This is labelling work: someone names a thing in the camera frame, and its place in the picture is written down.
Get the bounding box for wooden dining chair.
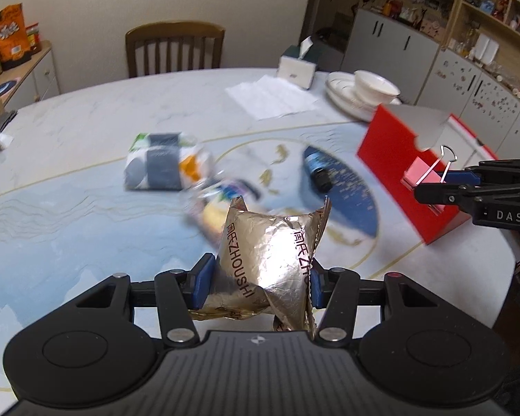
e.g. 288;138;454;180
124;21;225;78

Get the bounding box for white stacked plates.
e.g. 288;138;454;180
325;71;401;123

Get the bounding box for white paper napkin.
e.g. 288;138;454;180
225;75;317;120

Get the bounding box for red cardboard box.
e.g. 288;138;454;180
358;104;497;244

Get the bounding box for green white tissue box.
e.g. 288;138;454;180
276;37;320;90

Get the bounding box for red lidded jar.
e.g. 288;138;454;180
26;23;42;54

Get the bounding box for pink binder clip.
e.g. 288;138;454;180
401;145;458;214

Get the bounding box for packaged bread roll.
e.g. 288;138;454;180
182;170;264;248

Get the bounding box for white porcelain bowl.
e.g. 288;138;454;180
354;70;400;105

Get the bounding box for white wall cabinets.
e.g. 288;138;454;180
341;0;520;158

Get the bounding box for orange snack bag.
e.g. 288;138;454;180
0;3;32;70

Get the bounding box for gold foil snack bag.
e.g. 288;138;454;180
194;196;331;331

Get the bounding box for dark blue-capped small bottle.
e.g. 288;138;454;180
303;147;332;194

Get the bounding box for blue orange patterned tissue pack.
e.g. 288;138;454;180
124;132;215;191

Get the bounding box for white side cabinet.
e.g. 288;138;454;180
0;41;61;111

